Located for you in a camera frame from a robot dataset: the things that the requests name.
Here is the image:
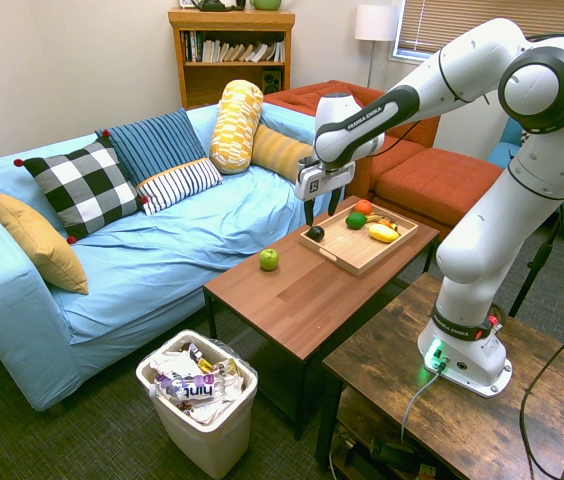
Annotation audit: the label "row of books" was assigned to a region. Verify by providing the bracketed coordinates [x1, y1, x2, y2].
[183, 30, 286, 64]

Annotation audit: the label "white trash bin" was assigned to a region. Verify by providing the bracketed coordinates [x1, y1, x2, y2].
[135, 328, 259, 480]

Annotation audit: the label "mustard striped pillow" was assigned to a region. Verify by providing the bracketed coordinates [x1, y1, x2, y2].
[250, 123, 315, 182]

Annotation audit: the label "orange sectional sofa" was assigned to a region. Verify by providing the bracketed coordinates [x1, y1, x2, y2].
[263, 79, 505, 236]

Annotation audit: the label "yellow lemon fruit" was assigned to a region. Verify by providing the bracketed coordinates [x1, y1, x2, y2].
[368, 223, 401, 244]

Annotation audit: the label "rustic dark wooden table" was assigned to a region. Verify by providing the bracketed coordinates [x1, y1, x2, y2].
[314, 272, 564, 480]

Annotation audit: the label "small black speaker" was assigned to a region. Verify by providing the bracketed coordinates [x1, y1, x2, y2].
[261, 69, 283, 94]

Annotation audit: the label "yellow white patterned bolster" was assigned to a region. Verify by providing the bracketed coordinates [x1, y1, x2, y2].
[208, 79, 265, 175]

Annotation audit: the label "brown wooden coffee table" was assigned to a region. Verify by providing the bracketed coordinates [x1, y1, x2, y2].
[203, 194, 441, 441]

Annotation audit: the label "mustard yellow square pillow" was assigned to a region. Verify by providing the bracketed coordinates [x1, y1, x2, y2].
[0, 191, 90, 296]

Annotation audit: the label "black white checkered pillow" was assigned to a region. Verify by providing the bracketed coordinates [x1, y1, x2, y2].
[13, 129, 149, 245]

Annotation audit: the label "blue striped pillow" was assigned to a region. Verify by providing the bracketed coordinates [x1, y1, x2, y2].
[94, 107, 208, 187]

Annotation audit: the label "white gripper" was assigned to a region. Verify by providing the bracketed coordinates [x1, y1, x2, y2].
[294, 156, 356, 227]

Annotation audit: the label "wooden serving tray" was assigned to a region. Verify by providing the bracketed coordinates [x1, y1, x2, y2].
[298, 206, 420, 277]

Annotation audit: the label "black power cable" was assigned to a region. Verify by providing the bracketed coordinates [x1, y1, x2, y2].
[518, 184, 564, 480]

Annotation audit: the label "black camera tripod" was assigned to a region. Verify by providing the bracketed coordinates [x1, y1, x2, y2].
[507, 184, 564, 319]

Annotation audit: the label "grey cable at base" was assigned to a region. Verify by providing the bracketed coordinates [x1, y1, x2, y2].
[399, 367, 444, 444]

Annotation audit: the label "wooden bookshelf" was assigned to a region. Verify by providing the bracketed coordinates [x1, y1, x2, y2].
[167, 7, 297, 110]

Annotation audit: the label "wooden window blinds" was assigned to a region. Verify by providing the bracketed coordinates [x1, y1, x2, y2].
[395, 0, 564, 57]

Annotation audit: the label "crumpled trash in bin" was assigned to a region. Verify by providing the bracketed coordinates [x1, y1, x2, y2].
[148, 342, 247, 425]

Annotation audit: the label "white navy striped pillow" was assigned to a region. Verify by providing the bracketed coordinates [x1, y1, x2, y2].
[135, 157, 224, 217]

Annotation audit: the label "teal armchair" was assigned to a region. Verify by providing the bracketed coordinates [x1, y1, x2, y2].
[486, 99, 564, 226]

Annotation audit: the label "light blue sofa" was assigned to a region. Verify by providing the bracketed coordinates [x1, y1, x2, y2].
[0, 102, 348, 412]

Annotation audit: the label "white floor lamp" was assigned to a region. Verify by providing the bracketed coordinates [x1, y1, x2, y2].
[353, 4, 402, 90]

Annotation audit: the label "black object on bookshelf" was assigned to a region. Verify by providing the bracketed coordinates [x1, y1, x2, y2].
[178, 0, 247, 12]

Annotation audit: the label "small mixed toy fruits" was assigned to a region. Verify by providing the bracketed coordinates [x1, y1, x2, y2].
[365, 213, 401, 232]

